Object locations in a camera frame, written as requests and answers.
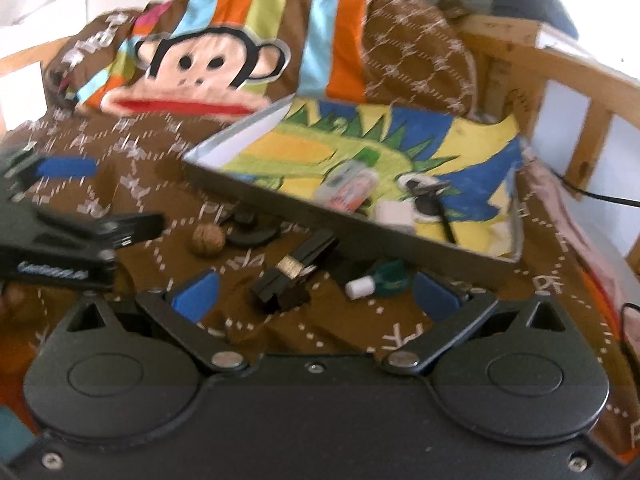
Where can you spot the black earpiece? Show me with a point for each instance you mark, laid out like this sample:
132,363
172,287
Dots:
250,237

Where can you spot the grey shallow tray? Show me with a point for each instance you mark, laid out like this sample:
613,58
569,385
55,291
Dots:
300,215

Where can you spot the black razor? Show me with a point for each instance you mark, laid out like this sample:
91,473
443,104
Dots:
440,215

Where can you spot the small green white-capped bottle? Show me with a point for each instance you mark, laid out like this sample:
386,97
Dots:
385,282

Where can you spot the black lipstick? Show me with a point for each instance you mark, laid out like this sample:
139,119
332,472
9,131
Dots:
295,270

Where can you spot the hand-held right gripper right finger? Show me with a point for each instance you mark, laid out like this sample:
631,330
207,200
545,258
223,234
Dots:
435,295

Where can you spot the brown printed blanket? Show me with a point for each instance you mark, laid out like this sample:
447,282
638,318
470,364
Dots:
125,150

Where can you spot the wooden bed frame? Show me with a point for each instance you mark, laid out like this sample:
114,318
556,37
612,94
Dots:
575,75

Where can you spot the green-capped highlighter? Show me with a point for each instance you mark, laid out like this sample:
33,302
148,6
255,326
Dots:
340,177

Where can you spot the monkey face pillow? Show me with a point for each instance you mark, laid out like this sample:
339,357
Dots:
200,60

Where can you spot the brown patterned pillow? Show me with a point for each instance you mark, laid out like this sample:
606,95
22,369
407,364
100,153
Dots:
415,50

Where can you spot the pink tube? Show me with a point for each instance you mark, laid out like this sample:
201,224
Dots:
357,192

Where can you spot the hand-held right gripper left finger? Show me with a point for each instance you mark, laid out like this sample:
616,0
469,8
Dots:
195,292

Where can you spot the walnut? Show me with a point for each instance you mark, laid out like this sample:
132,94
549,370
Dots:
207,240

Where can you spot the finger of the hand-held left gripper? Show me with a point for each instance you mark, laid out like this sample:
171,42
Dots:
65,167
125,229

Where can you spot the pink cloth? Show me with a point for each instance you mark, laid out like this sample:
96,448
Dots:
565,210

